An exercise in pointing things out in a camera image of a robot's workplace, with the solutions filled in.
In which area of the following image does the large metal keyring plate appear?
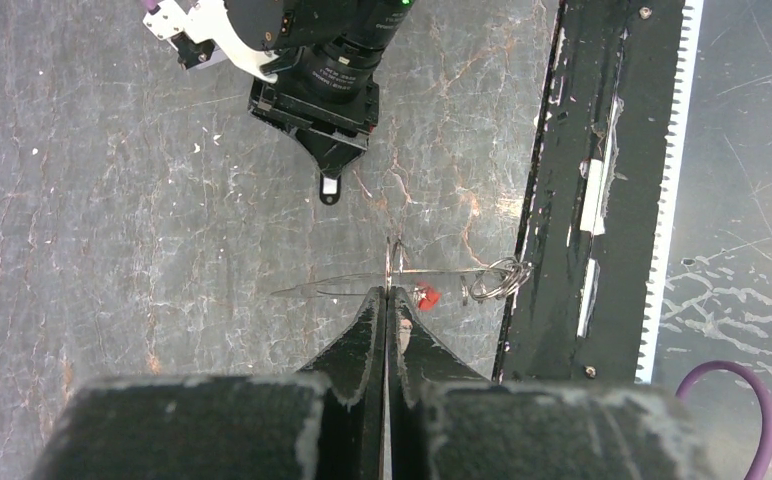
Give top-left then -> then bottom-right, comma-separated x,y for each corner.
271,240 -> 533,306

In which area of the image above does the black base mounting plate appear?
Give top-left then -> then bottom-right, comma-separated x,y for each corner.
492,1 -> 684,382

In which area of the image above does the white slotted cable duct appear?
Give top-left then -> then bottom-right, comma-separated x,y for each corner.
635,1 -> 704,384

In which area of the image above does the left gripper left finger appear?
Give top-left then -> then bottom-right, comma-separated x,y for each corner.
31,287 -> 386,479

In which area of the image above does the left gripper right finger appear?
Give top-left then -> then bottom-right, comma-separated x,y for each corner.
387,287 -> 714,479

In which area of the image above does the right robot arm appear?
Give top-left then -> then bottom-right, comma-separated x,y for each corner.
224,0 -> 413,179

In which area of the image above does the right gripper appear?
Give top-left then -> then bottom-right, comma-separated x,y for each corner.
248,79 -> 380,179

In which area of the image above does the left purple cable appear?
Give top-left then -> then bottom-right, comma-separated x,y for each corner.
674,359 -> 772,480

